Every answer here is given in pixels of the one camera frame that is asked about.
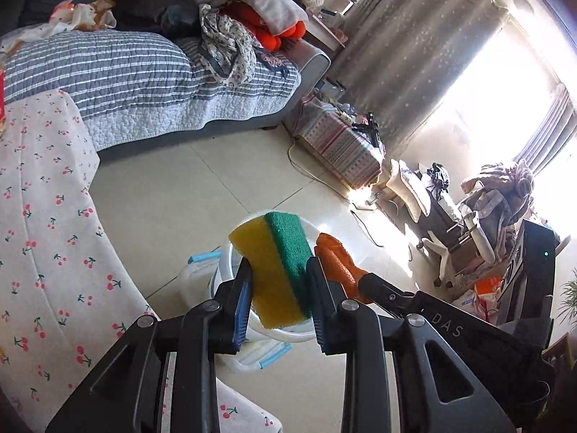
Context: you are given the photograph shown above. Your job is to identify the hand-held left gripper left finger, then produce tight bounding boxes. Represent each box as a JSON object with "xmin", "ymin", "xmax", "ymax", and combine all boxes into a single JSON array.
[{"xmin": 45, "ymin": 257, "xmax": 254, "ymax": 433}]

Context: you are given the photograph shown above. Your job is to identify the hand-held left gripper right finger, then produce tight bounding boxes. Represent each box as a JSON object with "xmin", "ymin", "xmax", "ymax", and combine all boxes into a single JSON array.
[{"xmin": 305, "ymin": 256, "xmax": 519, "ymax": 433}]

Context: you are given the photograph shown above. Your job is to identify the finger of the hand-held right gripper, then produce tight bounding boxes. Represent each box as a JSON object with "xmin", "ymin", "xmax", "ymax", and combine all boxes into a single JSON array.
[{"xmin": 358, "ymin": 272, "xmax": 418, "ymax": 315}]

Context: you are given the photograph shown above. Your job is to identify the yellow and green sponge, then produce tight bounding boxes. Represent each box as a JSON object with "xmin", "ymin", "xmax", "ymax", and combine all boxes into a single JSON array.
[{"xmin": 228, "ymin": 211, "xmax": 315, "ymax": 331}]

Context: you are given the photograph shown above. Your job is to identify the orange lumpy object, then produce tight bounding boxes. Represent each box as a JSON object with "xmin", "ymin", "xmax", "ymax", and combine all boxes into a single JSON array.
[{"xmin": 314, "ymin": 233, "xmax": 368, "ymax": 303}]

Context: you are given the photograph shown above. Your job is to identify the white plastic bag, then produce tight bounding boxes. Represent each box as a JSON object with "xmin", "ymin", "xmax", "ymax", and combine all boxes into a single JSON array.
[{"xmin": 453, "ymin": 291, "xmax": 484, "ymax": 315}]

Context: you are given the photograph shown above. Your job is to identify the orange plastic bag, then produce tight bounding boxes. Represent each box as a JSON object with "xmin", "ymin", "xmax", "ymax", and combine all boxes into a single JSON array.
[{"xmin": 473, "ymin": 277, "xmax": 504, "ymax": 308}]

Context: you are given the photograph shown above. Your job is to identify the white office chair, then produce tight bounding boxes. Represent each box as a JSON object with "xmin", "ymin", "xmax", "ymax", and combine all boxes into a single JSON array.
[{"xmin": 418, "ymin": 189, "xmax": 497, "ymax": 288}]

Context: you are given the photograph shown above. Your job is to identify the white cushions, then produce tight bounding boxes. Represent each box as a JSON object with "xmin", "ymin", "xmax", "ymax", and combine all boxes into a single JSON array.
[{"xmin": 387, "ymin": 159, "xmax": 434, "ymax": 223}]

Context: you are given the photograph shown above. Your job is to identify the green potted plant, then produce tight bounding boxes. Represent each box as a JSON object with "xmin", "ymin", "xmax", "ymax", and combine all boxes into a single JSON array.
[{"xmin": 563, "ymin": 270, "xmax": 577, "ymax": 322}]

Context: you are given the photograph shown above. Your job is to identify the black bag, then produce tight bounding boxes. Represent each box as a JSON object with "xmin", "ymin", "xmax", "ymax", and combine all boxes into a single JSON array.
[{"xmin": 424, "ymin": 162, "xmax": 452, "ymax": 191}]

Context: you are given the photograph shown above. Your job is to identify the patterned striped bench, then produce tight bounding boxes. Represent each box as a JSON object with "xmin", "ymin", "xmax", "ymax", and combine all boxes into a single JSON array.
[{"xmin": 293, "ymin": 95, "xmax": 387, "ymax": 191}]

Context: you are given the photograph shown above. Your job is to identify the black device on bench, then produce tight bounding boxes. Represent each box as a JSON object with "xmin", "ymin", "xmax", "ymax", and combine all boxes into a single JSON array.
[{"xmin": 352, "ymin": 113, "xmax": 385, "ymax": 146}]

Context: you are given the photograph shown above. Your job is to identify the pink brown blanket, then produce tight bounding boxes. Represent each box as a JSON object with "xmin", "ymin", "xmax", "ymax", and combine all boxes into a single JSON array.
[{"xmin": 461, "ymin": 160, "xmax": 535, "ymax": 236}]

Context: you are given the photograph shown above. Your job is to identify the cherry print tablecloth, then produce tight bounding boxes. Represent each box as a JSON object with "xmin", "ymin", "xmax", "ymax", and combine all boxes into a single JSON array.
[{"xmin": 0, "ymin": 89, "xmax": 283, "ymax": 433}]

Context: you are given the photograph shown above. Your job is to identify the grey pleated curtain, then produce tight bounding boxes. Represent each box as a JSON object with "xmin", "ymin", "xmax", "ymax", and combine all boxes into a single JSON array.
[{"xmin": 514, "ymin": 85, "xmax": 577, "ymax": 178}]

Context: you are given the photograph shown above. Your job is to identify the beige dotted curtain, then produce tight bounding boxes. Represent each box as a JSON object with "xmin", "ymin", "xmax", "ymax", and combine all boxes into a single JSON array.
[{"xmin": 328, "ymin": 0, "xmax": 511, "ymax": 159}]

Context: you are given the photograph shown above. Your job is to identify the floral patterned garment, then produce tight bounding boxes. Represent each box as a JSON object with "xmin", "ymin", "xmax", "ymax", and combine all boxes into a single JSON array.
[{"xmin": 199, "ymin": 4, "xmax": 268, "ymax": 87}]

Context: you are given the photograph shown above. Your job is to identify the white side table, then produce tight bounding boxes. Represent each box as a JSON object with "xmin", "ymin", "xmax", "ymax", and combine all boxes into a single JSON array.
[{"xmin": 310, "ymin": 6, "xmax": 349, "ymax": 51}]

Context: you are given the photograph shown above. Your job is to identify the orange plush toy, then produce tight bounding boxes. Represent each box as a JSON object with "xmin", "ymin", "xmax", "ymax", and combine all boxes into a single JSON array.
[{"xmin": 221, "ymin": 2, "xmax": 308, "ymax": 51}]

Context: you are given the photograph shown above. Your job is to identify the white folded cloth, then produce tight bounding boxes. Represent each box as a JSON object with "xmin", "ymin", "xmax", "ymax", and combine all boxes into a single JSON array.
[{"xmin": 180, "ymin": 0, "xmax": 310, "ymax": 33}]

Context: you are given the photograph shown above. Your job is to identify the dark grey clothing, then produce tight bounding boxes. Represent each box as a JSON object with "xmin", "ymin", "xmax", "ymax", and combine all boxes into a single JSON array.
[{"xmin": 112, "ymin": 0, "xmax": 203, "ymax": 38}]

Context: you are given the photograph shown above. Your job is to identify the white orange printed cloth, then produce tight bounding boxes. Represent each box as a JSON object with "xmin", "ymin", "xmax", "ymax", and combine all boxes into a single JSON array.
[{"xmin": 47, "ymin": 0, "xmax": 118, "ymax": 33}]

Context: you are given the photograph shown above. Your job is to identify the black cable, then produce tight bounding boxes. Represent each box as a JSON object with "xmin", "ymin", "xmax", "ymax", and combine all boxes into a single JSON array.
[{"xmin": 349, "ymin": 210, "xmax": 385, "ymax": 250}]

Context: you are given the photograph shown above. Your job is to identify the white cable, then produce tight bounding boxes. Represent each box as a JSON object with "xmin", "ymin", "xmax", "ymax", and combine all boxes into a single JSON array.
[{"xmin": 287, "ymin": 137, "xmax": 358, "ymax": 200}]

